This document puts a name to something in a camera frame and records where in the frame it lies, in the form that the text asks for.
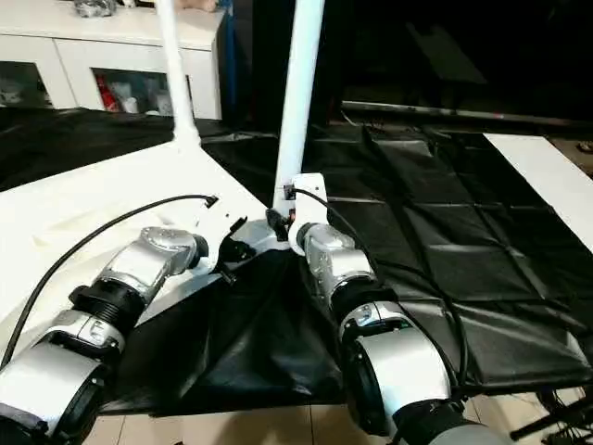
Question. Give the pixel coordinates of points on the black mat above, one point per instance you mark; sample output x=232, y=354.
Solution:
x=435, y=241

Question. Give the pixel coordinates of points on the dark metal rail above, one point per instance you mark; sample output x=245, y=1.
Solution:
x=463, y=113

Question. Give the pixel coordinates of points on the white cabinet with glass doors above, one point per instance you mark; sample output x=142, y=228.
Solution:
x=93, y=42

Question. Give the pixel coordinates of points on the white flat board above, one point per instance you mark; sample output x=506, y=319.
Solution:
x=547, y=176

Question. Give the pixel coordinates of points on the white plastic table leg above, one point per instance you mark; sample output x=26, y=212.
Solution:
x=298, y=102
x=176, y=65

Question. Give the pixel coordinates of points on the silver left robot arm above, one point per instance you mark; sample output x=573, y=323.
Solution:
x=102, y=306

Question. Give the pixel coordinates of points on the black floor stand leg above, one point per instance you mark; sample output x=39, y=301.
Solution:
x=556, y=415

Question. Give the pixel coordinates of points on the red bottle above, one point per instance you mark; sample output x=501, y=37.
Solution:
x=105, y=95

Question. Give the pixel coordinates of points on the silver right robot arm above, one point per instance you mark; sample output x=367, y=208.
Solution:
x=371, y=315

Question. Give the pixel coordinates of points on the black box with tan label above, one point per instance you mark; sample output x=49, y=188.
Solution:
x=264, y=56

